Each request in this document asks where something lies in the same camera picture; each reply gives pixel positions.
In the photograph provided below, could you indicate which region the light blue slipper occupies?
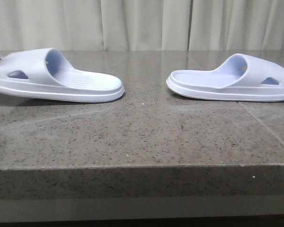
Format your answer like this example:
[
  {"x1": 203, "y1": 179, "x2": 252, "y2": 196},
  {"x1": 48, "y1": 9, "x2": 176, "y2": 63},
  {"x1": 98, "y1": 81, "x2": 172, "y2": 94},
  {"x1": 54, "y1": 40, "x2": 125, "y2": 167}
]
[
  {"x1": 0, "y1": 48, "x2": 124, "y2": 103},
  {"x1": 166, "y1": 53, "x2": 284, "y2": 102}
]

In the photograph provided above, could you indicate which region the beige curtain backdrop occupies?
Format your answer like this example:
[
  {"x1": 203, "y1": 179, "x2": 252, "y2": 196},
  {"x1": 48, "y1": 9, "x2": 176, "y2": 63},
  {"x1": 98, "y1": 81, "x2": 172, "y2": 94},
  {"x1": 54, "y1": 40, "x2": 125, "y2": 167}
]
[{"x1": 0, "y1": 0, "x2": 284, "y2": 51}]

